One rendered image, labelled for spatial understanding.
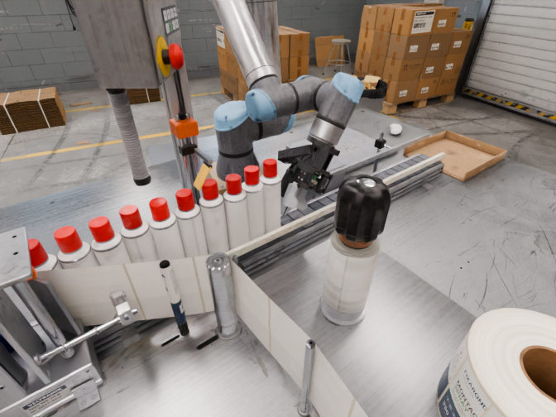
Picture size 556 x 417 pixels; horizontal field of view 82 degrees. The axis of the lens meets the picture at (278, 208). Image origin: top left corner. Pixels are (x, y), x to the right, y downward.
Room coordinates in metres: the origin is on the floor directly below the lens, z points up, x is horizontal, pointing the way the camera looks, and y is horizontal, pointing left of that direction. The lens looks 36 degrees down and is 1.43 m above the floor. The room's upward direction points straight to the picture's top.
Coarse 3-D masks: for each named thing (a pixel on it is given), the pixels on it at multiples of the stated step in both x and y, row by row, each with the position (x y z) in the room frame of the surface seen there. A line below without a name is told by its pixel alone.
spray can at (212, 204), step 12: (204, 180) 0.57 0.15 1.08; (216, 180) 0.57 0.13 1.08; (204, 192) 0.55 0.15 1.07; (216, 192) 0.56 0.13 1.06; (204, 204) 0.54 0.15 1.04; (216, 204) 0.54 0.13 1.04; (204, 216) 0.54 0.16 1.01; (216, 216) 0.54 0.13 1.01; (204, 228) 0.55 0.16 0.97; (216, 228) 0.54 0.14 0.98; (216, 240) 0.54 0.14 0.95; (216, 252) 0.54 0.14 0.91
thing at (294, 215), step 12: (420, 156) 1.08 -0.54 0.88; (396, 168) 0.99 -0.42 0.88; (396, 180) 0.91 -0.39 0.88; (336, 192) 0.84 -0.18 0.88; (312, 204) 0.77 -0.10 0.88; (324, 204) 0.77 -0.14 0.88; (288, 216) 0.71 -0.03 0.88; (300, 216) 0.71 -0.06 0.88; (324, 216) 0.71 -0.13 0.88; (300, 228) 0.66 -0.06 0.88; (276, 240) 0.61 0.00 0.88; (252, 252) 0.57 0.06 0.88; (36, 324) 0.37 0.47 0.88
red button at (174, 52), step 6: (174, 48) 0.54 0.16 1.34; (180, 48) 0.55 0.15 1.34; (162, 54) 0.54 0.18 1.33; (168, 54) 0.54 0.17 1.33; (174, 54) 0.53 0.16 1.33; (180, 54) 0.54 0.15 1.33; (168, 60) 0.54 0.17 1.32; (174, 60) 0.53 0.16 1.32; (180, 60) 0.54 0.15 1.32; (174, 66) 0.53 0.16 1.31; (180, 66) 0.54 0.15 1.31
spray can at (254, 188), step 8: (248, 168) 0.62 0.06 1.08; (256, 168) 0.62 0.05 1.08; (248, 176) 0.61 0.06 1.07; (256, 176) 0.61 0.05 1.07; (248, 184) 0.61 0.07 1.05; (256, 184) 0.61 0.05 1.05; (248, 192) 0.60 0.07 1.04; (256, 192) 0.60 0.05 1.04; (248, 200) 0.60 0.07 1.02; (256, 200) 0.60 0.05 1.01; (248, 208) 0.60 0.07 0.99; (256, 208) 0.60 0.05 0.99; (248, 216) 0.60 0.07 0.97; (256, 216) 0.60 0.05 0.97; (264, 216) 0.62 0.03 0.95; (256, 224) 0.60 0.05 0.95; (264, 224) 0.61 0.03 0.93; (256, 232) 0.60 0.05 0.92; (264, 232) 0.61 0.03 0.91
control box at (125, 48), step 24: (72, 0) 0.51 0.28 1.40; (96, 0) 0.51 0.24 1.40; (120, 0) 0.51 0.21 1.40; (144, 0) 0.52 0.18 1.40; (168, 0) 0.63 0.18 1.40; (96, 24) 0.51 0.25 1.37; (120, 24) 0.51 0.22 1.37; (144, 24) 0.51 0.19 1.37; (96, 48) 0.51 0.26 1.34; (120, 48) 0.51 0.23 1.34; (144, 48) 0.51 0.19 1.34; (168, 48) 0.58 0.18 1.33; (96, 72) 0.51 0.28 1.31; (120, 72) 0.51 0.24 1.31; (144, 72) 0.51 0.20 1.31; (168, 72) 0.55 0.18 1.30
